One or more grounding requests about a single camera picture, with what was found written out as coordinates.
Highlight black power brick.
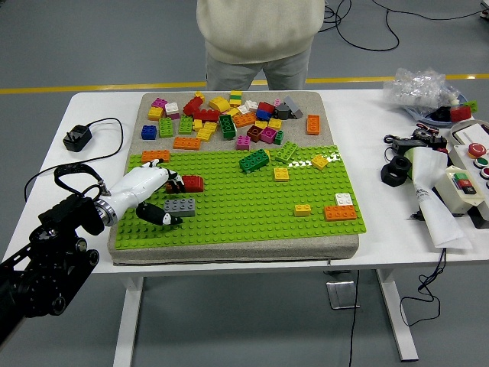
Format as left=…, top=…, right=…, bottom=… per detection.
left=390, top=137, right=429, bottom=152

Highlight red curved brick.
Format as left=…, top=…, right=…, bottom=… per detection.
left=181, top=174, right=205, bottom=193

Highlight black adapter cord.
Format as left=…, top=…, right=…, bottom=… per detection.
left=24, top=117, right=125, bottom=202

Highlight black floor cable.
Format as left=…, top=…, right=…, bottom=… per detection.
left=319, top=0, right=401, bottom=53
left=371, top=0, right=489, bottom=21

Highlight clear plastic bag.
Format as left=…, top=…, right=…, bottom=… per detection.
left=383, top=67, right=464, bottom=115

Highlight grey-brown mat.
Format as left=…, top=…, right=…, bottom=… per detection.
left=106, top=90, right=360, bottom=267

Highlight light blue bowl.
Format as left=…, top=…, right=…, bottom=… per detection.
left=403, top=93, right=478, bottom=125

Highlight white button control box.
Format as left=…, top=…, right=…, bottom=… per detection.
left=446, top=141, right=489, bottom=230

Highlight grey sloped brick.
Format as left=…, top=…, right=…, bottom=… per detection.
left=283, top=95, right=304, bottom=119

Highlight black power adapter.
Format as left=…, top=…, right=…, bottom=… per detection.
left=62, top=124, right=93, bottom=153

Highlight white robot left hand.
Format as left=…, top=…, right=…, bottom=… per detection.
left=102, top=159, right=189, bottom=227

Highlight person's body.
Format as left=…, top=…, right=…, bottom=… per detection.
left=196, top=0, right=326, bottom=92

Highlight grey long brick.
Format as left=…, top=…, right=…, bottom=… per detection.
left=163, top=198, right=197, bottom=219

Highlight white table leg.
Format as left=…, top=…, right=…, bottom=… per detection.
left=112, top=275, right=144, bottom=367
left=375, top=268, right=419, bottom=362

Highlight green studded baseplate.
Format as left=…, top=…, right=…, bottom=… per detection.
left=113, top=144, right=368, bottom=250

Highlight white paper sheet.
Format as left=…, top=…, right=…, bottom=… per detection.
left=410, top=147, right=474, bottom=252

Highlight red long brick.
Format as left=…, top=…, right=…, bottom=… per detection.
left=193, top=109, right=222, bottom=123

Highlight small white switch box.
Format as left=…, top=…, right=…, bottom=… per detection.
left=433, top=165, right=484, bottom=217

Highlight yellow curved brick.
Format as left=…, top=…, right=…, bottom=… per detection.
left=209, top=96, right=232, bottom=113

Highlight black servo module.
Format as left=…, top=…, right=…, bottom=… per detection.
left=426, top=134, right=449, bottom=153

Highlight black hanging cable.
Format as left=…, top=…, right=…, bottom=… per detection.
left=399, top=247, right=448, bottom=326
left=347, top=269, right=361, bottom=367

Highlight yellow floor tape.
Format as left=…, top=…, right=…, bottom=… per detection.
left=0, top=75, right=489, bottom=96

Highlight large black nut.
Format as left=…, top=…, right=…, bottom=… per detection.
left=379, top=155, right=413, bottom=187

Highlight metal floor plate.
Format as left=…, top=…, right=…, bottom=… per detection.
left=325, top=281, right=361, bottom=310

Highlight dark green long brick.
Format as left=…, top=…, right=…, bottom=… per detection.
left=238, top=148, right=270, bottom=174
left=218, top=113, right=238, bottom=141

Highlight orange long brick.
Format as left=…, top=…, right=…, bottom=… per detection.
left=323, top=205, right=358, bottom=222
left=141, top=149, right=171, bottom=164
left=173, top=136, right=202, bottom=151

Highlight yellow long brick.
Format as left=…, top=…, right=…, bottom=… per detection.
left=196, top=121, right=219, bottom=143

